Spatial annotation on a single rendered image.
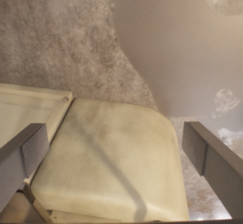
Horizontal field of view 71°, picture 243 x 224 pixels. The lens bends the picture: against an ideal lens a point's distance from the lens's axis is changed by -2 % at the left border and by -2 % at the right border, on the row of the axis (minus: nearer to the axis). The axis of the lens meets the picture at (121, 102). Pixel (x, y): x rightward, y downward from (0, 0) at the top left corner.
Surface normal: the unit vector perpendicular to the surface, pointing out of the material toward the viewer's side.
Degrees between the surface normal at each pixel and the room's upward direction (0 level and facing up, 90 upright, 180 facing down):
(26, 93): 0
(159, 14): 0
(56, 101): 90
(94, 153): 90
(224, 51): 0
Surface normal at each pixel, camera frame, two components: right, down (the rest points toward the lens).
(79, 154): 0.07, -0.77
